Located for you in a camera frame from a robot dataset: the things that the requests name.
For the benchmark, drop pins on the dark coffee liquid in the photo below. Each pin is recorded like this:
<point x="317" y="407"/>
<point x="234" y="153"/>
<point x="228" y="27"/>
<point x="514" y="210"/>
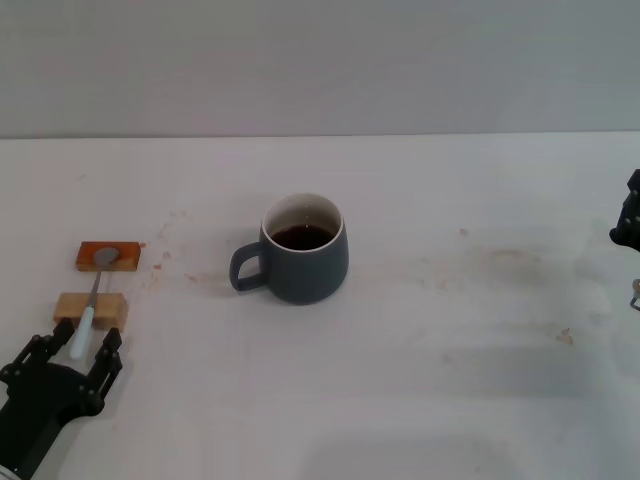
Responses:
<point x="302" y="238"/>

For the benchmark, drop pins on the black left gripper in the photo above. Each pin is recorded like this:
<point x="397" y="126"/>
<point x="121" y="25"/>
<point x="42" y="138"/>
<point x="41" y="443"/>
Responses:
<point x="40" y="400"/>

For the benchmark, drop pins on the light wooden block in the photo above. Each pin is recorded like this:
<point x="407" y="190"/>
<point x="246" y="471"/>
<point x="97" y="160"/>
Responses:
<point x="112" y="310"/>

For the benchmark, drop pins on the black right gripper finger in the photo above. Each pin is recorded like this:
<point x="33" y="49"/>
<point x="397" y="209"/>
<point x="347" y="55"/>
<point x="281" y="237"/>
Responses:
<point x="631" y="220"/>

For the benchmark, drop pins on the grey ceramic cup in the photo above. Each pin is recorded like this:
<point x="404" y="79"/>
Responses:
<point x="305" y="275"/>

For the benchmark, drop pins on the reddish brown wooden block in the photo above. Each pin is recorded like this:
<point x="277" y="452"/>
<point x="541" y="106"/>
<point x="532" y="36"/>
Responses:
<point x="127" y="255"/>

